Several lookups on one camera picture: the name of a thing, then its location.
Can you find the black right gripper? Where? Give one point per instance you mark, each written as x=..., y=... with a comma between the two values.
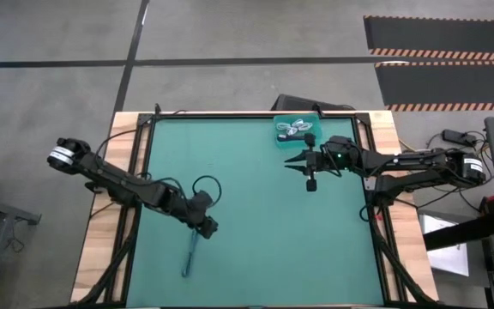
x=315, y=161

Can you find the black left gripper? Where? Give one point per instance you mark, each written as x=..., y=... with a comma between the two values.
x=207, y=226

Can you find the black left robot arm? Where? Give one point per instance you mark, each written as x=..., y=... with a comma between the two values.
x=114, y=180

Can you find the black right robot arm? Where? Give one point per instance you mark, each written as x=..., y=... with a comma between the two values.
x=414, y=161

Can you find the teal plastic bin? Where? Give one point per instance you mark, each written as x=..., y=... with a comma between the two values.
x=281, y=118

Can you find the black floor case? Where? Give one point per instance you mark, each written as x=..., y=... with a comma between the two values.
x=298, y=104

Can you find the wooden table board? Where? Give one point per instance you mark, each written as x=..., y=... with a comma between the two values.
x=101, y=240

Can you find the black power strip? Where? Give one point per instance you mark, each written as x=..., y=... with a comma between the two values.
x=457, y=137

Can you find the black mat with orange stripes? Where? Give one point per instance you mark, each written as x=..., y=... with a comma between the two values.
x=448, y=86
x=440, y=34

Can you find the black stand beam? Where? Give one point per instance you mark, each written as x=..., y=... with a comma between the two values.
x=461, y=234

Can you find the black aluminium table frame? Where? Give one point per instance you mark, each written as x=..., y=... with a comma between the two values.
x=230, y=115

